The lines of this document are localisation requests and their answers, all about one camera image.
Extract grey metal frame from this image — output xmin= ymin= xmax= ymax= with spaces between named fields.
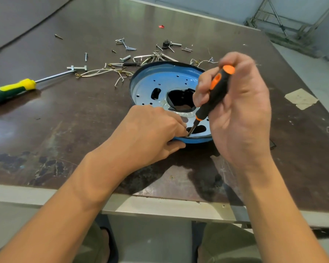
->
xmin=244 ymin=0 xmax=329 ymax=61

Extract scattered pile of silver screws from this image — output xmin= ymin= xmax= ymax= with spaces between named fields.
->
xmin=109 ymin=38 xmax=194 ymax=88

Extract yellow green screwdriver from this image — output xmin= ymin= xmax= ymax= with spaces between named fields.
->
xmin=0 ymin=70 xmax=78 ymax=108

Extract black sandal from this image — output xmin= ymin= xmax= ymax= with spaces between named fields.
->
xmin=100 ymin=227 xmax=119 ymax=263

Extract white wires with brass terminals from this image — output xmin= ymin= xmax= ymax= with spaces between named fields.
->
xmin=75 ymin=66 xmax=134 ymax=80

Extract person's left hand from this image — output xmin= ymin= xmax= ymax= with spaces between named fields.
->
xmin=88 ymin=105 xmax=189 ymax=184

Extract orange black screwdriver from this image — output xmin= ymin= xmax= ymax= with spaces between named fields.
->
xmin=187 ymin=65 xmax=236 ymax=138

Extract person's right forearm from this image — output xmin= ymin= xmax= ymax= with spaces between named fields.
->
xmin=232 ymin=162 xmax=329 ymax=263

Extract person's left forearm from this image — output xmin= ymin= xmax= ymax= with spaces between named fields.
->
xmin=0 ymin=154 xmax=126 ymax=263

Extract beige tape patch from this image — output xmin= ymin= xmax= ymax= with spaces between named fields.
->
xmin=284 ymin=88 xmax=319 ymax=110

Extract blue metal disc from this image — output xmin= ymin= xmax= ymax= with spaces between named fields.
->
xmin=129 ymin=61 xmax=219 ymax=144

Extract thin white wire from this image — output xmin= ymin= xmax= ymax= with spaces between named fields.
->
xmin=190 ymin=57 xmax=219 ymax=66

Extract person's right hand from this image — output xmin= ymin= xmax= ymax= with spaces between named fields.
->
xmin=193 ymin=52 xmax=272 ymax=173

